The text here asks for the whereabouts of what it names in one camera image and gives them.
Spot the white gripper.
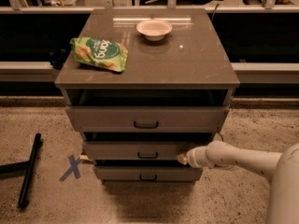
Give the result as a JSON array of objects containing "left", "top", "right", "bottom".
[{"left": 177, "top": 147, "right": 207, "bottom": 168}]

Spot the grey drawer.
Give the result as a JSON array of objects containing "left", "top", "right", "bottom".
[
  {"left": 94, "top": 166, "right": 203, "bottom": 182},
  {"left": 66, "top": 106, "right": 229, "bottom": 133},
  {"left": 82, "top": 141, "right": 200, "bottom": 161}
]

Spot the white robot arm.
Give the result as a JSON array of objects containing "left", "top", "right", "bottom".
[{"left": 178, "top": 141, "right": 299, "bottom": 224}]

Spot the grey bottom drawer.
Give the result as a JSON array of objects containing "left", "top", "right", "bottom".
[{"left": 94, "top": 166, "right": 203, "bottom": 182}]

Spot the grey drawer cabinet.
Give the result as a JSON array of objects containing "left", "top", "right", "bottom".
[{"left": 54, "top": 8, "right": 241, "bottom": 186}]

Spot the grey top drawer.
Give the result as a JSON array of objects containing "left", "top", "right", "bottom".
[{"left": 66, "top": 106, "right": 229, "bottom": 133}]

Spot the blue tape cross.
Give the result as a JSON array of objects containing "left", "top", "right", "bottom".
[{"left": 60, "top": 155, "right": 81, "bottom": 182}]

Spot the green snack bag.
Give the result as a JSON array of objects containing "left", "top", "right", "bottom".
[{"left": 70, "top": 37, "right": 128, "bottom": 73}]

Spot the white bowl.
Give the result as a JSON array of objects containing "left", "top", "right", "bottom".
[{"left": 136, "top": 19, "right": 172, "bottom": 41}]

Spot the black stand leg left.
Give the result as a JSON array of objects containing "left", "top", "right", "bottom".
[{"left": 0, "top": 133, "right": 43, "bottom": 209}]

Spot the black clamp object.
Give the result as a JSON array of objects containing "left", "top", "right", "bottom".
[{"left": 49, "top": 49, "right": 65, "bottom": 70}]

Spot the metal railing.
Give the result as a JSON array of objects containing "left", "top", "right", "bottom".
[{"left": 0, "top": 0, "right": 299, "bottom": 15}]

